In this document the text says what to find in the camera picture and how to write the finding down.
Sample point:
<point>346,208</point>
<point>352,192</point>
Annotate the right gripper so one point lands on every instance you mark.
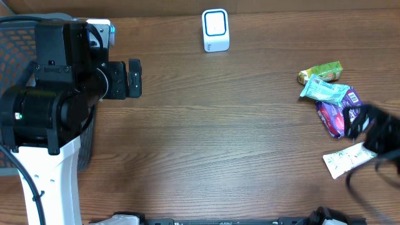
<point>377,122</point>

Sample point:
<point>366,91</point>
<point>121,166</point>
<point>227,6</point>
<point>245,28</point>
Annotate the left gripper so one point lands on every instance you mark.
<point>115,75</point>

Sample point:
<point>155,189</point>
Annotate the purple pad package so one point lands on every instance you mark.
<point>332,115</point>

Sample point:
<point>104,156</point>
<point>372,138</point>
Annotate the white tube with gold cap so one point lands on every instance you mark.
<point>338,163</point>

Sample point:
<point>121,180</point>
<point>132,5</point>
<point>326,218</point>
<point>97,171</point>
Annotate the green yellow snack packet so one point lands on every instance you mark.
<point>327,72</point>

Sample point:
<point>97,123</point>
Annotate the teal snack packet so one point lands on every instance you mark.
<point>320,90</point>

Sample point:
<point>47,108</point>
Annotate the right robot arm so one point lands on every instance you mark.
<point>390,156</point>

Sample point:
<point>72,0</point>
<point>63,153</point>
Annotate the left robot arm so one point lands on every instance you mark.
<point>44,115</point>

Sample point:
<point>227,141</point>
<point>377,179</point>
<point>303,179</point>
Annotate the white barcode scanner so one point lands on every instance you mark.
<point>215,29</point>

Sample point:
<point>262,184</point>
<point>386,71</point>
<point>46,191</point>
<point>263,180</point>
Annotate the grey plastic mesh basket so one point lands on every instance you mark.
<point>17,51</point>

